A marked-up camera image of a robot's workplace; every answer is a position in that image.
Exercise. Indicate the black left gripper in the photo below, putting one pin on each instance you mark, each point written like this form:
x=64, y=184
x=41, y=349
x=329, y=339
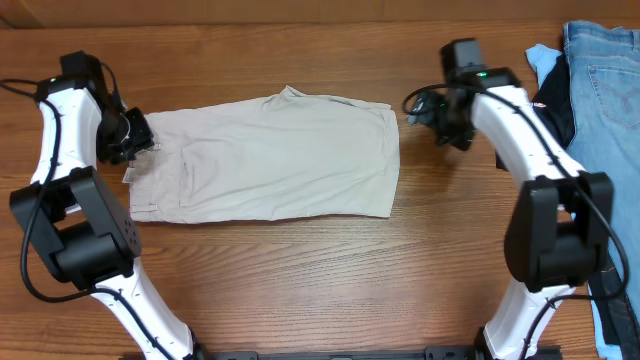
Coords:
x=143, y=140

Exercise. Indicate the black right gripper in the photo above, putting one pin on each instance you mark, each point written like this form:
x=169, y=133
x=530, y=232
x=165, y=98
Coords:
x=424, y=113

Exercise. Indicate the beige khaki shorts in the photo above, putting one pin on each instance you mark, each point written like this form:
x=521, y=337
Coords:
x=285, y=156

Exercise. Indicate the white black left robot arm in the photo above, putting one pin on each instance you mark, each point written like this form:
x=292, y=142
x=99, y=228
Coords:
x=79, y=241

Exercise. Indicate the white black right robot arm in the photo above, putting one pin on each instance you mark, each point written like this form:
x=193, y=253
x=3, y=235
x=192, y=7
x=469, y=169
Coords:
x=559, y=231

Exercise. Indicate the black printed t-shirt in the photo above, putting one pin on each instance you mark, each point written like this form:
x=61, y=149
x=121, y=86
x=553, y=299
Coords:
x=555, y=111

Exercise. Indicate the light blue garment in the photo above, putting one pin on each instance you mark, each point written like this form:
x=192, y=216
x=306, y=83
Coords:
x=542, y=60

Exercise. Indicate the blue denim jeans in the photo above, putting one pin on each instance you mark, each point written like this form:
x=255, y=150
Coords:
x=604, y=91

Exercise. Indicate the brown cardboard backboard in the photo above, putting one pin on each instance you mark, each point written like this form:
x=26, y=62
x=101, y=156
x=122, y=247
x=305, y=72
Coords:
x=132, y=13

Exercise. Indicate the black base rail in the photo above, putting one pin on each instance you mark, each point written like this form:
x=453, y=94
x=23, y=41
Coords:
x=350, y=354

